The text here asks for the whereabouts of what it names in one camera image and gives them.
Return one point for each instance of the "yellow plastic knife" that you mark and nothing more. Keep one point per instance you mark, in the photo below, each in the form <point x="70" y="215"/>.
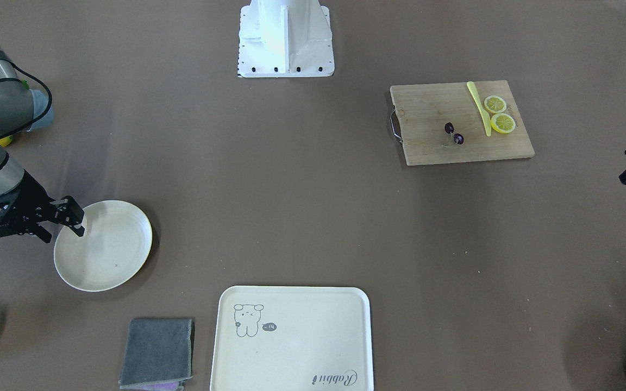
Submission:
<point x="484" y="115"/>

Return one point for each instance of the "bamboo cutting board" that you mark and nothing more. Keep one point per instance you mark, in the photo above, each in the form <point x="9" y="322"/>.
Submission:
<point x="422" y="110"/>

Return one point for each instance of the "grey folded cloth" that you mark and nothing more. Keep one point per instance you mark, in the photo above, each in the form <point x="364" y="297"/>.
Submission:
<point x="158" y="354"/>

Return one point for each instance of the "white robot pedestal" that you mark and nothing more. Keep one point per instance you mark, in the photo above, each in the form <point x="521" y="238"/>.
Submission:
<point x="285" y="39"/>

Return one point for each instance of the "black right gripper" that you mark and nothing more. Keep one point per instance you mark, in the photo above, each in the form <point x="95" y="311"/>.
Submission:
<point x="33" y="200"/>

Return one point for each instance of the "cream round plate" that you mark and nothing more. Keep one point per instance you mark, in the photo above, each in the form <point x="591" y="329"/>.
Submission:
<point x="115" y="245"/>

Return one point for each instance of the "cream rabbit tray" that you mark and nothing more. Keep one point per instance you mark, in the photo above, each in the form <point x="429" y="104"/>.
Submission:
<point x="293" y="338"/>

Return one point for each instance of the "lemon half inner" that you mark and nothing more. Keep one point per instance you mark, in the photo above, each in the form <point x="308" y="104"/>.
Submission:
<point x="495" y="104"/>

